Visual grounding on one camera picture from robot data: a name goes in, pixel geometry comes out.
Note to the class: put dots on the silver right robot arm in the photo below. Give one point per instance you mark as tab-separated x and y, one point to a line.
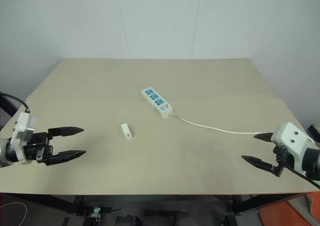
313	161

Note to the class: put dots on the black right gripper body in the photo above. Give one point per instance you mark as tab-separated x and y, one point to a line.
282	156

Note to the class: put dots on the white plug adapter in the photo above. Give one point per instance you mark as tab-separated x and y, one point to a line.
126	131

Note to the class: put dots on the white power strip blue sockets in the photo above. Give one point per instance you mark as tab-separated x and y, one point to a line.
157	102

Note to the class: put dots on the metal caster wheel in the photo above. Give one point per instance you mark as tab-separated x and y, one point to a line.
95	213

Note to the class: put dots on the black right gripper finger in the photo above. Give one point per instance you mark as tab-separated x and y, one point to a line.
260	163
266	137

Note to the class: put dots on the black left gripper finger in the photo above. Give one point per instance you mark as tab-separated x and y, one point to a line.
67	156
66	131

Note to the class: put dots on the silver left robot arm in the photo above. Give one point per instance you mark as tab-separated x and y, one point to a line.
4	153

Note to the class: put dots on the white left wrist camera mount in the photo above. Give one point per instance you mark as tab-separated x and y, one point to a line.
23	128

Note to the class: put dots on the black metal table frame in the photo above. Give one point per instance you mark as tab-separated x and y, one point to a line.
250	202

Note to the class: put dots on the black angular object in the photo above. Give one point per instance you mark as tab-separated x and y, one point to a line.
314	130

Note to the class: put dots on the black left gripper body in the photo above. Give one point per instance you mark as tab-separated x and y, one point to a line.
40	148

